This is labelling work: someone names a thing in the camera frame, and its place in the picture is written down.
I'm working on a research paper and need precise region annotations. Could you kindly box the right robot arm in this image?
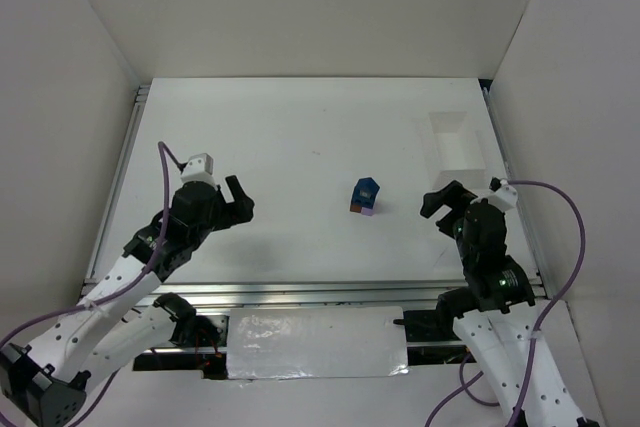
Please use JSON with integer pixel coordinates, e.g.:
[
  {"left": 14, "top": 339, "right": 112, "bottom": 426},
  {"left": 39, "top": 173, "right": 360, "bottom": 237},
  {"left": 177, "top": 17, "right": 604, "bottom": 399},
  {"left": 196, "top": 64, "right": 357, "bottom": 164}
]
[{"left": 420, "top": 179, "right": 595, "bottom": 426}]

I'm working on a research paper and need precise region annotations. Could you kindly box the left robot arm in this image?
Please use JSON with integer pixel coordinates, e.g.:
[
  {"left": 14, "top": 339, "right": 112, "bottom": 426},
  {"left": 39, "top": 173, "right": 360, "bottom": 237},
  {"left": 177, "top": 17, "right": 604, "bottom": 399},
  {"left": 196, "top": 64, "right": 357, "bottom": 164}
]
[{"left": 1, "top": 176, "right": 255, "bottom": 426}]

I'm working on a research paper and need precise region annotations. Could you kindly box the silver foil tape sheet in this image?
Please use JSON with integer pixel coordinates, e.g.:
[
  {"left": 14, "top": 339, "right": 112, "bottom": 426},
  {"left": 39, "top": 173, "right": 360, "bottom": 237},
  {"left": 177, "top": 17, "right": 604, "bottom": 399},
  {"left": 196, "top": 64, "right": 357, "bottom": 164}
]
[{"left": 226, "top": 306, "right": 409, "bottom": 380}]

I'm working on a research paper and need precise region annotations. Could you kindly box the aluminium front rail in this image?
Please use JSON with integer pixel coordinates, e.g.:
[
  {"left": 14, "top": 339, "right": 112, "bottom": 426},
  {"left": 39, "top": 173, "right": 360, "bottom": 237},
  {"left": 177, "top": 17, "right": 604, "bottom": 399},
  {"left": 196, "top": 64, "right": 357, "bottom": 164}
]
[{"left": 77, "top": 279, "right": 549, "bottom": 309}]

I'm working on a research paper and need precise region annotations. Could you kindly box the purple cable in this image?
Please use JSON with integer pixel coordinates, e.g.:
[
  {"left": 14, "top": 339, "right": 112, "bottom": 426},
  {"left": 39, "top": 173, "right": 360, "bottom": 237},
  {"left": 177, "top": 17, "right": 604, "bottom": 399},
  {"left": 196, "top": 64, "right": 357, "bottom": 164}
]
[
  {"left": 0, "top": 140, "right": 189, "bottom": 426},
  {"left": 423, "top": 179, "right": 587, "bottom": 427}
]

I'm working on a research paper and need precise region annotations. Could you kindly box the blue castle arch block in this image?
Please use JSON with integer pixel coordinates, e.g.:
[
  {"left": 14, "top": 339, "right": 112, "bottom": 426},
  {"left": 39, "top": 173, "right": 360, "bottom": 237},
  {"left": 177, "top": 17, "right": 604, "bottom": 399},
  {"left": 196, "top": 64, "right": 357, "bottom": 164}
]
[{"left": 351, "top": 189, "right": 377, "bottom": 210}]

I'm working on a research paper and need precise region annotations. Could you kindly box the left aluminium side rail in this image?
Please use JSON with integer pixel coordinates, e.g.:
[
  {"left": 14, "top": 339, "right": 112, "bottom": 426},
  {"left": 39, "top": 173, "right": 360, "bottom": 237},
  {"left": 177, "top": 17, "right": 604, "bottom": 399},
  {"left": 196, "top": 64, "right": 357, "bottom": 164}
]
[{"left": 80, "top": 84, "right": 151, "bottom": 293}]

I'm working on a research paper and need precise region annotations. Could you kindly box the blue triangular block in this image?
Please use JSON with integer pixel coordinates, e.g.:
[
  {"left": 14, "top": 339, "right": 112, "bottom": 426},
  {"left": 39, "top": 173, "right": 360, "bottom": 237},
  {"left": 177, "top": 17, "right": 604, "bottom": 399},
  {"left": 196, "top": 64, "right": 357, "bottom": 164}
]
[{"left": 353, "top": 177, "right": 380, "bottom": 195}]

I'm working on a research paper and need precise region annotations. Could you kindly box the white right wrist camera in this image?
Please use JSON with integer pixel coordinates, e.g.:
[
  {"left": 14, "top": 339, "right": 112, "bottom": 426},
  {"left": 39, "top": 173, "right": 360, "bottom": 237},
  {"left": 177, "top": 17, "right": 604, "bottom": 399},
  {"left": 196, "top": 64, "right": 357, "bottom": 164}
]
[{"left": 486, "top": 177, "right": 518, "bottom": 212}]

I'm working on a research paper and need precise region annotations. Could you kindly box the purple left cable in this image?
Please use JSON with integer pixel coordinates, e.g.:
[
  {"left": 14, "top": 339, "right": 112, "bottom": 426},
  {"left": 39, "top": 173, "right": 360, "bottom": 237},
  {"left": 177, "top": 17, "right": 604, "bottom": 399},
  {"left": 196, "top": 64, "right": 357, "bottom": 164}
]
[{"left": 0, "top": 140, "right": 189, "bottom": 426}]

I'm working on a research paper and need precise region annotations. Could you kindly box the white perforated box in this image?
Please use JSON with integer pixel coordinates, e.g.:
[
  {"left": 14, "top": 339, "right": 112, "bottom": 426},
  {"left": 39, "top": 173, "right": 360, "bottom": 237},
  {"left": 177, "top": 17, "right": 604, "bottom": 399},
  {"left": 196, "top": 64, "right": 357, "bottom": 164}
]
[{"left": 414, "top": 111, "right": 486, "bottom": 190}]

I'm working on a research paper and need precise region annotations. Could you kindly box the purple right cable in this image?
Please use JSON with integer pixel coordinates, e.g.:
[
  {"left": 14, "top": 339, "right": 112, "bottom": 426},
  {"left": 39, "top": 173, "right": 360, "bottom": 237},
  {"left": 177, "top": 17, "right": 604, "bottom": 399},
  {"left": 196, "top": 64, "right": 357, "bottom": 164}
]
[{"left": 423, "top": 179, "right": 587, "bottom": 427}]

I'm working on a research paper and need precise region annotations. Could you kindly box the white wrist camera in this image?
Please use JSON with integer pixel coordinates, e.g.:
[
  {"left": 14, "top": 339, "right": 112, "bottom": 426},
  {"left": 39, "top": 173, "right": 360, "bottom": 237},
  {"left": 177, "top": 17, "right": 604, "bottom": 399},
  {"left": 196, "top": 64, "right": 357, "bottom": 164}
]
[
  {"left": 180, "top": 153, "right": 216, "bottom": 186},
  {"left": 486, "top": 177, "right": 518, "bottom": 212}
]

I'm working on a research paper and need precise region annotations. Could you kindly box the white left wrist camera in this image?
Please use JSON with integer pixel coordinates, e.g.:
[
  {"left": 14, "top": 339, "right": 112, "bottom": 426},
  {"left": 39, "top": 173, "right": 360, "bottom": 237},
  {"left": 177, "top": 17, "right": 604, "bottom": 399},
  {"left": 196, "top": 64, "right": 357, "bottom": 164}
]
[{"left": 180, "top": 153, "right": 216, "bottom": 186}]

